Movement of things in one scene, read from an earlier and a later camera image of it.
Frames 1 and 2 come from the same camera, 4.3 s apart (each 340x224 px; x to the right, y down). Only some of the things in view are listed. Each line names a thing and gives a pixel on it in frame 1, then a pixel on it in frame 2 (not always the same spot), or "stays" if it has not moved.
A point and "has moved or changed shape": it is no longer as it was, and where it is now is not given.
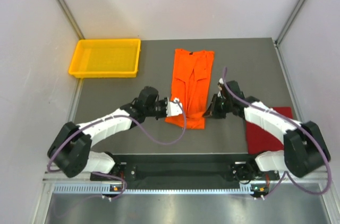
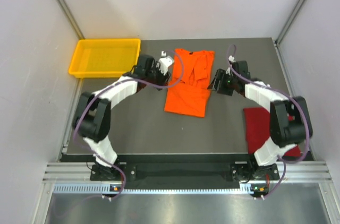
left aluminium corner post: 62,3 stays
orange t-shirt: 191,84 has moved or changed shape
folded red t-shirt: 259,140 stays
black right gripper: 212,110 -> 220,76
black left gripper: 164,102 -> 163,79
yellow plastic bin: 106,58 stays
